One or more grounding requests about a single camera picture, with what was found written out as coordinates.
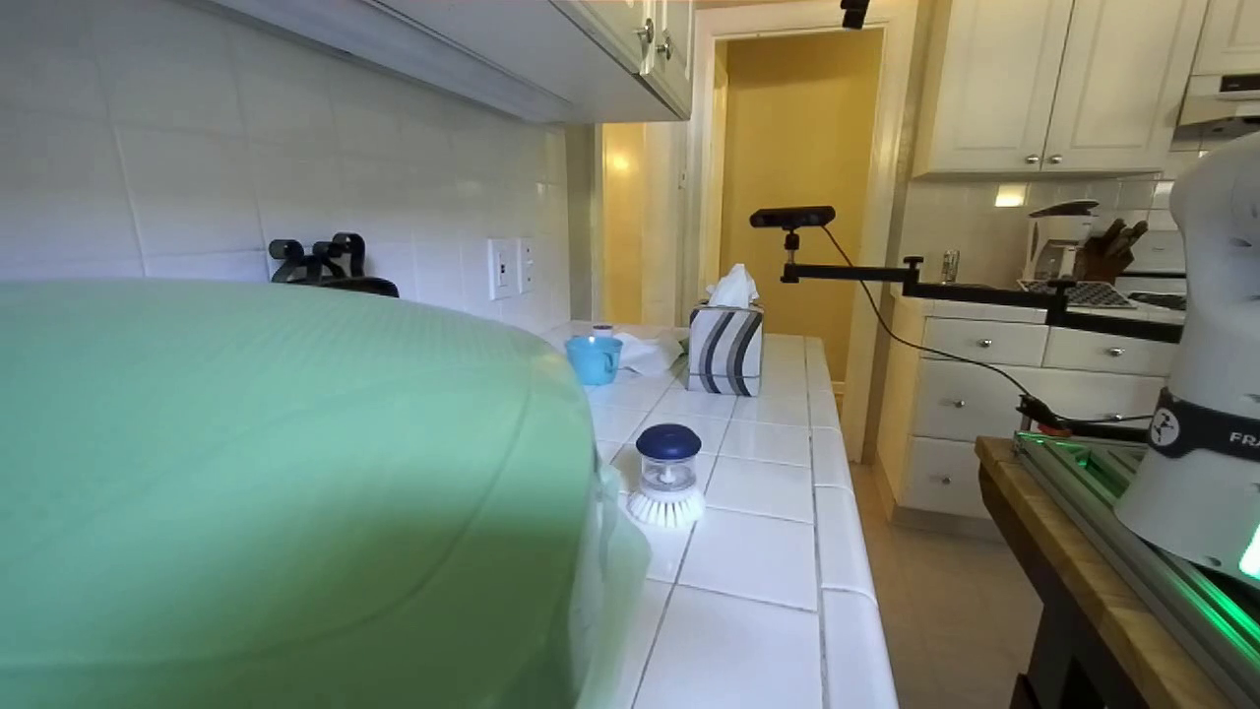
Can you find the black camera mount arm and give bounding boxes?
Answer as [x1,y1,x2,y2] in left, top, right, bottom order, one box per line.
[774,226,1187,347]

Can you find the white range hood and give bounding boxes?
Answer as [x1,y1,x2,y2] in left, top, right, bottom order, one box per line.
[1174,72,1260,129]

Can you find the white panelled wall cabinet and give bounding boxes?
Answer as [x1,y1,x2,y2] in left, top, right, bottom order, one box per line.
[909,0,1211,180]

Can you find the blue two-handled cup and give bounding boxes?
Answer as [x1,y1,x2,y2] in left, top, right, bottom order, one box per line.
[564,329,626,389]

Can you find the white countertop appliance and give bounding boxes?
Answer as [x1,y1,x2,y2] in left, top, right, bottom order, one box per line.
[1019,196,1103,290]

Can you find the black stereo camera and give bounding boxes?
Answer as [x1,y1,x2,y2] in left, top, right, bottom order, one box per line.
[749,202,837,237]

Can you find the wooden knife block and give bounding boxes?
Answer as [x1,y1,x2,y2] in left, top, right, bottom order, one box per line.
[1069,217,1153,289]

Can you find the striped tissue box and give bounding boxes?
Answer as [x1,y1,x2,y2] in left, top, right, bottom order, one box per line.
[685,302,767,401]

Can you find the metal mounting rail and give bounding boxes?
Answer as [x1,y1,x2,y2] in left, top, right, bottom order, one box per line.
[1015,431,1260,703]

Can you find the black clamp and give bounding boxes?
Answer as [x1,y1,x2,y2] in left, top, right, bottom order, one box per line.
[1015,389,1156,447]

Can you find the white GFCI wall outlet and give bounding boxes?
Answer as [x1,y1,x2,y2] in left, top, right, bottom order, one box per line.
[485,237,521,302]

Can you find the dish brush with blue cap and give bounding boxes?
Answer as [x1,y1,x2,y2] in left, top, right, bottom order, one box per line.
[626,423,707,537]

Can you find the white wall switch plate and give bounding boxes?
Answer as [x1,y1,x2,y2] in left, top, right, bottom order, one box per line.
[513,233,538,301]

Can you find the white drawer base cabinet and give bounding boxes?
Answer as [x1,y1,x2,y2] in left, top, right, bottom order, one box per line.
[874,290,1185,523]

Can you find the white tissue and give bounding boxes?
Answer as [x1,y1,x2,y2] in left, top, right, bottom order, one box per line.
[703,260,763,317]

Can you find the black camera cable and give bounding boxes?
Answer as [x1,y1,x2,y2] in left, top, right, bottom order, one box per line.
[819,226,1054,427]

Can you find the wooden table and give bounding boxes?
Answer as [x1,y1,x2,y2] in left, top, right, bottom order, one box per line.
[972,435,1260,709]

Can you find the white cabinet door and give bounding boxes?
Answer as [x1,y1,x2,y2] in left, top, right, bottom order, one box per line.
[640,0,699,118]

